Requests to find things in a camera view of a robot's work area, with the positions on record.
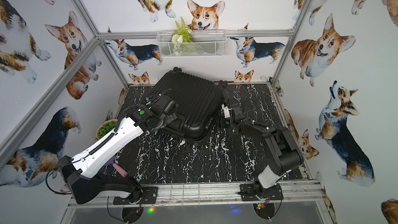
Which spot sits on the green succulent in beige pot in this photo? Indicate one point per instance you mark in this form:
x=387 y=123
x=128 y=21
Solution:
x=106 y=127

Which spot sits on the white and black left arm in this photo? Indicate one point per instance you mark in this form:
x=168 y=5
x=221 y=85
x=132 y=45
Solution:
x=81 y=173

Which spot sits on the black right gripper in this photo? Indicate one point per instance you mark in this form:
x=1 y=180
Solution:
x=222 y=120

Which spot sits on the white wire mesh basket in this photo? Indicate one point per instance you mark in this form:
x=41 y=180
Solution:
x=206 y=44

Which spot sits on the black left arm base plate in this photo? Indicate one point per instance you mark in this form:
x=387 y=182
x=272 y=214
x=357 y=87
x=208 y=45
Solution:
x=145 y=195

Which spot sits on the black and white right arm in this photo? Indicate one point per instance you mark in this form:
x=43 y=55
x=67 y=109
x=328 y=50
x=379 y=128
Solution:
x=282 y=153

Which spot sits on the black hard-shell suitcase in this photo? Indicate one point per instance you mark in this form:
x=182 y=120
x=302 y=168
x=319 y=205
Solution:
x=199 y=104

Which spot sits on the green fern with white flower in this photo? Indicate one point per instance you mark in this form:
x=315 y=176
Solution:
x=182 y=39

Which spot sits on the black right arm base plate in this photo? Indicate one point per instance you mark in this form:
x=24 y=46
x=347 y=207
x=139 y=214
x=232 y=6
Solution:
x=255 y=192

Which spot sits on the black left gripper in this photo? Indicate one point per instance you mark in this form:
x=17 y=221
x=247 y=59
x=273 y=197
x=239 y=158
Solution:
x=169 y=120

